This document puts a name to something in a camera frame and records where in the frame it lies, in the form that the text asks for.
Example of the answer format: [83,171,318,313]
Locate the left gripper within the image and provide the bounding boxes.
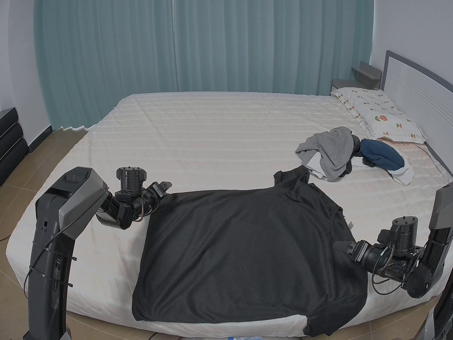
[144,180,173,205]

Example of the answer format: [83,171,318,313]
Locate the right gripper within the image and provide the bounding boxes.
[334,239,385,274]

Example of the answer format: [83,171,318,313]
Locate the black T-shirt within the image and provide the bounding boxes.
[131,165,369,338]

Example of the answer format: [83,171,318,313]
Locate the bed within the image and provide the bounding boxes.
[5,50,453,336]

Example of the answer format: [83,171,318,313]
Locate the pile of clothes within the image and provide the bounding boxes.
[295,126,415,187]

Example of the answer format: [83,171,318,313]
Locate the white printed pillow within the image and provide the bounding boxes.
[330,87,428,145]

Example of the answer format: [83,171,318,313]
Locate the blue-green curtain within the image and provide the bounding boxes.
[173,0,375,96]
[34,0,180,129]

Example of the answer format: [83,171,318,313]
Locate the black chest of drawers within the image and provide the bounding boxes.
[0,106,29,187]

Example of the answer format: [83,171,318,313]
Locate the grey bedside table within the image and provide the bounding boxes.
[331,60,383,91]

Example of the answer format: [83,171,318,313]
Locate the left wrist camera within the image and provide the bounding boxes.
[116,166,149,193]

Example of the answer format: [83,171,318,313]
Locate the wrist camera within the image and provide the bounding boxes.
[379,216,419,253]
[116,166,149,193]

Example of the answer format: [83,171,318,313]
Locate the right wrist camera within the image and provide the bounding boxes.
[379,216,419,253]

